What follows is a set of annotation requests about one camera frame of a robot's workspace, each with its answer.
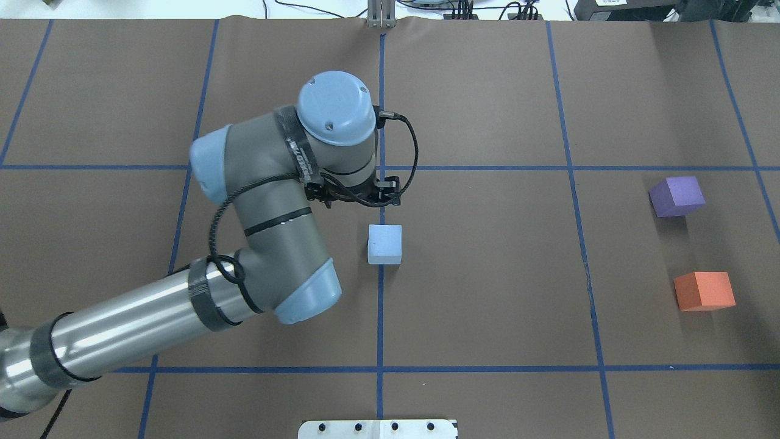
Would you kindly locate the light blue foam block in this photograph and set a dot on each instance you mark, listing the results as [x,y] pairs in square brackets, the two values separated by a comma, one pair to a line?
[384,245]

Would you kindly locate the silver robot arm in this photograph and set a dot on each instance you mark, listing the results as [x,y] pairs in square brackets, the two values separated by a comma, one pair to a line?
[265,252]

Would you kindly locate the purple foam block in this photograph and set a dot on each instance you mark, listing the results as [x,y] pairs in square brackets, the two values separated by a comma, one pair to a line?
[676,196]

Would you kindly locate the orange foam block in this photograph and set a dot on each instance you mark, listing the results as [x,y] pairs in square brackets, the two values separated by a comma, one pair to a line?
[703,291]

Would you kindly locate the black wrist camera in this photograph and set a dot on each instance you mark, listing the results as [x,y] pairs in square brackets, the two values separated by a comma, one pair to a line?
[371,193]

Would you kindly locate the aluminium frame post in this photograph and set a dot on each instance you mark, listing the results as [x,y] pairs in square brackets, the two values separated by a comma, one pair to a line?
[381,14]

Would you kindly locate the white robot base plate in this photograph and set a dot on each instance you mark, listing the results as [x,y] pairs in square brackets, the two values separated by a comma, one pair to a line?
[379,428]

